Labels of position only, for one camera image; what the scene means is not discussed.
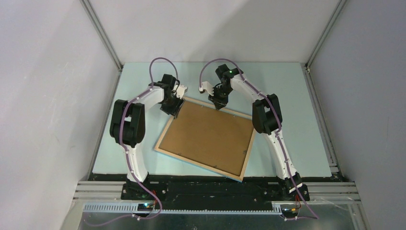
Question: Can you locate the right aluminium corner post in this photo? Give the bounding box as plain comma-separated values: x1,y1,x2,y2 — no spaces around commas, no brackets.
305,0,348,69

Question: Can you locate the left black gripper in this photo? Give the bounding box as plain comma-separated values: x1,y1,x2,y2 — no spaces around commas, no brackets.
160,92,185,119

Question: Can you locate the wooden picture frame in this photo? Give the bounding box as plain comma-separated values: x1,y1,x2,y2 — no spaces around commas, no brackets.
154,96,257,183

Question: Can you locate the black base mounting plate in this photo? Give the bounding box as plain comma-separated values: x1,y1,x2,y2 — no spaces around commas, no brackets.
121,175,310,211

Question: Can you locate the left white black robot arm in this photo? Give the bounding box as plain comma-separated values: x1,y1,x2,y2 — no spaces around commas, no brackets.
109,74,188,200

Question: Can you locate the aluminium rail front frame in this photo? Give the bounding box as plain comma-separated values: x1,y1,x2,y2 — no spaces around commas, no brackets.
62,181,370,230

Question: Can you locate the left aluminium corner post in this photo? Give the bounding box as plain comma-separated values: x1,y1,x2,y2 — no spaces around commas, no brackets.
80,0,124,72

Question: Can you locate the brown cardboard backing board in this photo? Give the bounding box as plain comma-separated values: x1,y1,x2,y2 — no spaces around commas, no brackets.
158,101,255,177

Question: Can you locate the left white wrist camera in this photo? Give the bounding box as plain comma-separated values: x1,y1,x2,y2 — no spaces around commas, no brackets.
176,84,188,99

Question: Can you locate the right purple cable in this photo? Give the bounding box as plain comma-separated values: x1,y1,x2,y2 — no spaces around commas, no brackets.
199,58,319,220

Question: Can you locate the purple cable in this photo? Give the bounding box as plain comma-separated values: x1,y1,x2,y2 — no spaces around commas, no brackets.
83,57,180,227
199,58,319,220

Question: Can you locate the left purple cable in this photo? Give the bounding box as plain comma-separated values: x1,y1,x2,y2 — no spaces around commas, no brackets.
83,57,180,227

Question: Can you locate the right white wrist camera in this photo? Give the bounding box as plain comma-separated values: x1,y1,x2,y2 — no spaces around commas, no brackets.
199,81,214,96

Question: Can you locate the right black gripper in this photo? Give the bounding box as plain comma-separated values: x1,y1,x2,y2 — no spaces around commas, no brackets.
208,85,233,111

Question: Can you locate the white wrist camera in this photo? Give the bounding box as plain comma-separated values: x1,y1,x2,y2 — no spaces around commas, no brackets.
176,84,188,99
199,81,214,96

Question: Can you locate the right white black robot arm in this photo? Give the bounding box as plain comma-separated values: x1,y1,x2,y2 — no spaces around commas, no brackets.
199,64,303,200

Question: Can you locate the aluminium corner post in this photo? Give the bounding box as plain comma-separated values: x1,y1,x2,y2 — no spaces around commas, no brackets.
80,0,124,72
305,0,348,69

